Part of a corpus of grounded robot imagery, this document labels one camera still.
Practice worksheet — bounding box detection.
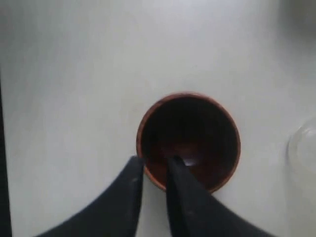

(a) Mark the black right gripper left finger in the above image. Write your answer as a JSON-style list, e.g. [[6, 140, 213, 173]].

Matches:
[[40, 156, 144, 237]]

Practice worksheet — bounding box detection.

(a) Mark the clear plastic bottle white cap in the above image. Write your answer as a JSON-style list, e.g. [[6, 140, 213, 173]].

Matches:
[[287, 118, 316, 174]]

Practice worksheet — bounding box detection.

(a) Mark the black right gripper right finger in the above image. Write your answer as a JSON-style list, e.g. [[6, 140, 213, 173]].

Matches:
[[166, 156, 270, 237]]

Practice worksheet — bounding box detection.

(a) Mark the brown wooden cup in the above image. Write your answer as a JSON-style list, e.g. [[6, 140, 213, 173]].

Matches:
[[136, 92, 241, 193]]

